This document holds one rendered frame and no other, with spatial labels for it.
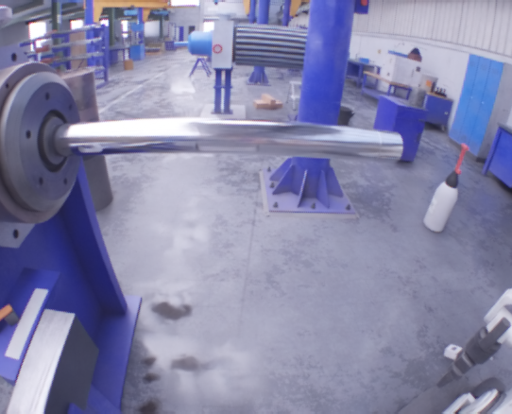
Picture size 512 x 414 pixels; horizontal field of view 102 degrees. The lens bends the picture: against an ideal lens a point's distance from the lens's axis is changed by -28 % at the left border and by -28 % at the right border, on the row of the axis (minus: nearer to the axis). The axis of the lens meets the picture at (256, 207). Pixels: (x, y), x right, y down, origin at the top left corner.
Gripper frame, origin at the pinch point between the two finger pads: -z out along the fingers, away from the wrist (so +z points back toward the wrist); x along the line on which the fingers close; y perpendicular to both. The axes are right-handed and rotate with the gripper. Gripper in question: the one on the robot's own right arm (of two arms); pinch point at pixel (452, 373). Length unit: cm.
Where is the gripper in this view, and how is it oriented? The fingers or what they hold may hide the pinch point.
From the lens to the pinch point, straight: 98.7
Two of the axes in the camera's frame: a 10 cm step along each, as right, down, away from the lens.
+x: -8.9, 0.0, -4.6
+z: 2.5, -8.4, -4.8
